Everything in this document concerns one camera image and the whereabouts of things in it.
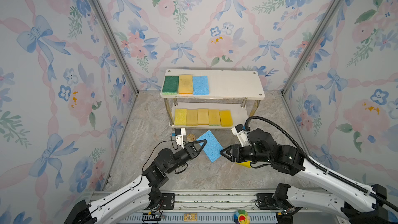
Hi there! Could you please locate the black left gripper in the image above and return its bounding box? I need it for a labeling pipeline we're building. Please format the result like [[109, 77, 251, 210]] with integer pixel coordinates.
[[165, 139, 205, 176]]

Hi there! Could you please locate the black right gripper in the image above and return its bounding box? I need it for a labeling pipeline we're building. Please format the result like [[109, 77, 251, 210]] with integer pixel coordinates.
[[219, 145, 273, 166]]

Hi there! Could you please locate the blue sponge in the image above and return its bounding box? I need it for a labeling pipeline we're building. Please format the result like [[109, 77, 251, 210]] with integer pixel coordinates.
[[197, 130, 223, 162], [193, 76, 209, 96]]

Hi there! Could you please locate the bright yellow foam sponge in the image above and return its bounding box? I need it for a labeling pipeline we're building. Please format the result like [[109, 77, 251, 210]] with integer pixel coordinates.
[[236, 161, 251, 168]]

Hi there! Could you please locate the yellow orange-backed sponge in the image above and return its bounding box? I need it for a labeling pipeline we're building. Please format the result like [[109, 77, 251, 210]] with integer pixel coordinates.
[[198, 109, 209, 125]]

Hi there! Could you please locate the bright yellow cellulose sponge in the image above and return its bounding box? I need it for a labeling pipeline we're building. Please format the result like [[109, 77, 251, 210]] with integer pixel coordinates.
[[174, 108, 188, 125]]

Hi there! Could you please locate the pale yellow sponge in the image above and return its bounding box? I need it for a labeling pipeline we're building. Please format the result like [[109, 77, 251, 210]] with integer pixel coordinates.
[[186, 110, 198, 126], [178, 75, 193, 94]]

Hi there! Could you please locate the yellow green-backed sponge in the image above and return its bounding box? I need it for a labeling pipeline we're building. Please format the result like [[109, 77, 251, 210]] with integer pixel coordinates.
[[208, 109, 221, 125]]

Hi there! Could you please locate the green scouring sponge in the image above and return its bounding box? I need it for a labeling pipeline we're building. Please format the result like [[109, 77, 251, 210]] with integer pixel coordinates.
[[162, 76, 179, 95]]

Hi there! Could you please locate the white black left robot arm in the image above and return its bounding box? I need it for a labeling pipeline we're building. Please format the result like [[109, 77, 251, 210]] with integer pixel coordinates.
[[65, 140, 207, 224]]

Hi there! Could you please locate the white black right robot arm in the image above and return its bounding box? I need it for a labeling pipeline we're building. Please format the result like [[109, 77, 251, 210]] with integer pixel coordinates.
[[220, 129, 389, 224]]

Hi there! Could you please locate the white two-tier metal shelf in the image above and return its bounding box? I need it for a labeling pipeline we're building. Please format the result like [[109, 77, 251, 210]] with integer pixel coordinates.
[[160, 68, 265, 128]]

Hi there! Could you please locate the small yellow tag board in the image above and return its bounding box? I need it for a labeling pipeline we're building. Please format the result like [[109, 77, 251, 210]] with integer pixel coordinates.
[[183, 213, 199, 222]]

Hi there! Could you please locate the colourful round toy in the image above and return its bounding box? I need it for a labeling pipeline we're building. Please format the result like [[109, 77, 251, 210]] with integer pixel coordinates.
[[233, 209, 250, 224]]

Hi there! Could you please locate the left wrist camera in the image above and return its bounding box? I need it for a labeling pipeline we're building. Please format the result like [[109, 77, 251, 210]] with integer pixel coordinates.
[[172, 128, 186, 148]]

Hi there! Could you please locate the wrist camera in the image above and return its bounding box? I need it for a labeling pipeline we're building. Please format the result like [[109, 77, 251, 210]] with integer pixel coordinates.
[[231, 124, 250, 147], [172, 128, 186, 148]]

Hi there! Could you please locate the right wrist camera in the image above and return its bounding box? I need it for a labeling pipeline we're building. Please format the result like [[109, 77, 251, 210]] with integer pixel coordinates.
[[231, 124, 250, 147]]

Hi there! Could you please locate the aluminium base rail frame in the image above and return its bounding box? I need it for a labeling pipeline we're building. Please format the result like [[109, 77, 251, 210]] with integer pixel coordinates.
[[79, 169, 353, 224]]

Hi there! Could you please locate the black corrugated cable conduit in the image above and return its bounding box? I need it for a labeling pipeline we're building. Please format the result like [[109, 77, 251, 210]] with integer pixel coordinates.
[[245, 116, 398, 214]]

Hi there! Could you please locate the aluminium left corner post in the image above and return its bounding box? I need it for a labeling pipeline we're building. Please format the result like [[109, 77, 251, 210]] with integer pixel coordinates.
[[88, 0, 139, 96]]

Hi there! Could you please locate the aluminium corner post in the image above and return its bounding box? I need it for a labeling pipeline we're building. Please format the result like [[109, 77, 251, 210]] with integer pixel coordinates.
[[88, 0, 139, 96], [281, 0, 344, 96]]

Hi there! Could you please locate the aluminium right corner post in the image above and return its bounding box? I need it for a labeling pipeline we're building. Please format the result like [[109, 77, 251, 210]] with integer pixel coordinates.
[[281, 0, 344, 96]]

